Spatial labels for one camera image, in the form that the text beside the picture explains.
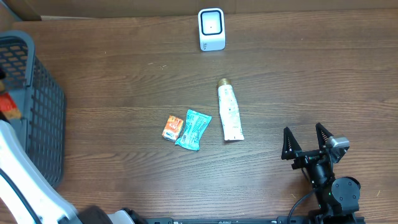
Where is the teal snack packet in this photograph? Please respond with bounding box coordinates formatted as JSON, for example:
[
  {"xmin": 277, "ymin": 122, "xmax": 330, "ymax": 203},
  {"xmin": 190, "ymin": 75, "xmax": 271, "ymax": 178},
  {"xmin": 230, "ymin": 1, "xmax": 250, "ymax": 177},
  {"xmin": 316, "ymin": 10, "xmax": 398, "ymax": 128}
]
[{"xmin": 175, "ymin": 110, "xmax": 212, "ymax": 151}]

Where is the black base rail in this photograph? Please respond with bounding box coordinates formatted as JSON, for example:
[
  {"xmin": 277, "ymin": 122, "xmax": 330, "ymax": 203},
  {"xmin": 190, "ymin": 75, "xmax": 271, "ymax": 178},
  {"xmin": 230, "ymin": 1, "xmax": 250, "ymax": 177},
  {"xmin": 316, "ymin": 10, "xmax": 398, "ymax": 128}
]
[{"xmin": 146, "ymin": 216, "xmax": 366, "ymax": 224}]

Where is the small orange snack packet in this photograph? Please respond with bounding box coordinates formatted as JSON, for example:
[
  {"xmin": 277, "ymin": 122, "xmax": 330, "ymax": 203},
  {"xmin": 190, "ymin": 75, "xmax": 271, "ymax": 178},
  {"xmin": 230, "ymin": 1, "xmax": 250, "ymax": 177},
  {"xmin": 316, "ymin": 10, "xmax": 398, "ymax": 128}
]
[{"xmin": 162, "ymin": 115, "xmax": 184, "ymax": 142}]

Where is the orange noodle package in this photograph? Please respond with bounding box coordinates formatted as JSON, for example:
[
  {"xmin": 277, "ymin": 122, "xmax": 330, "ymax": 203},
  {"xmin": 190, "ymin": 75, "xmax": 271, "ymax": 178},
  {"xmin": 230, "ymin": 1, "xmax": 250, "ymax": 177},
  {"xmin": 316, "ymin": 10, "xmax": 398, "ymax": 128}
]
[{"xmin": 1, "ymin": 82, "xmax": 22, "ymax": 120}]

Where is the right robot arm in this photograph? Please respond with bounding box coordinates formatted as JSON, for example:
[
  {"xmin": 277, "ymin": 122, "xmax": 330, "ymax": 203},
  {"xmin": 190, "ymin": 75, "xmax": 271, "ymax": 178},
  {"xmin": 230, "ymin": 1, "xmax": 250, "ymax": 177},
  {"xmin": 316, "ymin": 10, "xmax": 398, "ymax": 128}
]
[{"xmin": 277, "ymin": 123, "xmax": 365, "ymax": 223}]

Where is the dark grey plastic basket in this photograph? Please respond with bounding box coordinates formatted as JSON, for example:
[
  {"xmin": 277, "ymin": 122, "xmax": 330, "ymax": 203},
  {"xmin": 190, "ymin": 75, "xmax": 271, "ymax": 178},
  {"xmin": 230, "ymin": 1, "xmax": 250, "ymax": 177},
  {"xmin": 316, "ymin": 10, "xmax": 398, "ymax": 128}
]
[{"xmin": 1, "ymin": 30, "xmax": 67, "ymax": 188}]

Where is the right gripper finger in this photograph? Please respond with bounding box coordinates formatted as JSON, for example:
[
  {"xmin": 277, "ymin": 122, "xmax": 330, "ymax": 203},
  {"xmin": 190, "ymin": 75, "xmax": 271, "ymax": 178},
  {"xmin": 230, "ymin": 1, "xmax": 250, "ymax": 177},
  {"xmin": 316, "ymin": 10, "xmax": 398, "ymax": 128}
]
[
  {"xmin": 281, "ymin": 127, "xmax": 302, "ymax": 160},
  {"xmin": 315, "ymin": 123, "xmax": 333, "ymax": 149}
]

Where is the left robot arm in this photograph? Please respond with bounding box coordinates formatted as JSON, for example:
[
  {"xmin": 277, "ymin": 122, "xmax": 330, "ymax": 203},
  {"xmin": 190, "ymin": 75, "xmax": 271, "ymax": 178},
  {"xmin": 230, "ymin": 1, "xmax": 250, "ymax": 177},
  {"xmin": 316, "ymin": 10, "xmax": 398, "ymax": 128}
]
[{"xmin": 1, "ymin": 121, "xmax": 146, "ymax": 224}]

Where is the white tube gold cap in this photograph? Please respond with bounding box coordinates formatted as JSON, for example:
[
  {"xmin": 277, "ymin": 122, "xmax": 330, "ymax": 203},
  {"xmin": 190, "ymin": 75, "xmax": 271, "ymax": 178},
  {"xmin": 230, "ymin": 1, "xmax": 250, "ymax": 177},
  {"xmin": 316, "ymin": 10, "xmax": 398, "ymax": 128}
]
[{"xmin": 217, "ymin": 78, "xmax": 244, "ymax": 141}]

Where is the white barcode scanner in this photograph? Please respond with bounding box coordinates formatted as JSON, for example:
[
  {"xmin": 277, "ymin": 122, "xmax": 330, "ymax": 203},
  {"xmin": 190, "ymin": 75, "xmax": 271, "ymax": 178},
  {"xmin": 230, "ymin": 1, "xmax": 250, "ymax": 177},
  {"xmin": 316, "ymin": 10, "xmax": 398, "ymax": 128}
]
[{"xmin": 198, "ymin": 7, "xmax": 226, "ymax": 52}]

